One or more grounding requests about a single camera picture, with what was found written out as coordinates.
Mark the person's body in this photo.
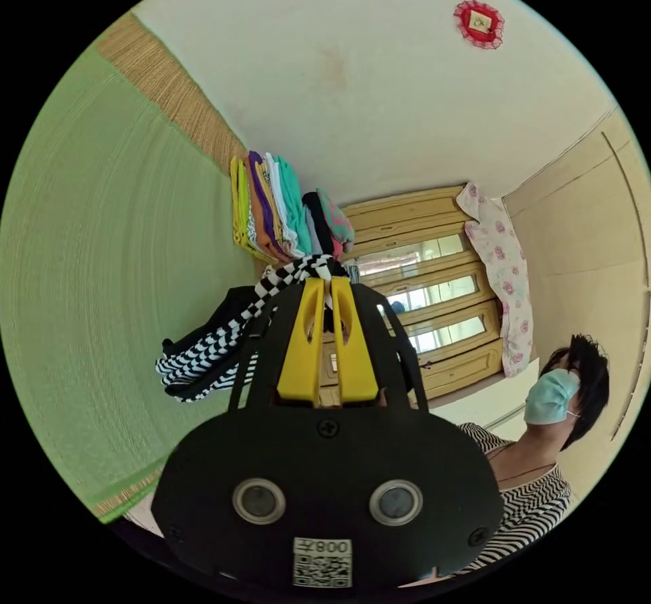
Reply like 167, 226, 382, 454
456, 333, 610, 577

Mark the white floral curtain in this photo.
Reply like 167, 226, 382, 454
455, 182, 534, 379

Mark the pile of clothes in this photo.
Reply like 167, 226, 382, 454
229, 150, 356, 265

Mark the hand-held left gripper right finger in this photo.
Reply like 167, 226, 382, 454
330, 277, 380, 403

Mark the black and white striped shirt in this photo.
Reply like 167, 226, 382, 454
155, 253, 349, 403

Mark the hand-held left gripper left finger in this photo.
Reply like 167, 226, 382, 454
276, 277, 325, 403

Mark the bed with green woven mat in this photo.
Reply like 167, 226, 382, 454
0, 12, 278, 525

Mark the red round wall ornament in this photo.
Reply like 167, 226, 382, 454
453, 0, 505, 52

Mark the yellow wooden window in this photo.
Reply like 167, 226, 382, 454
333, 184, 509, 401

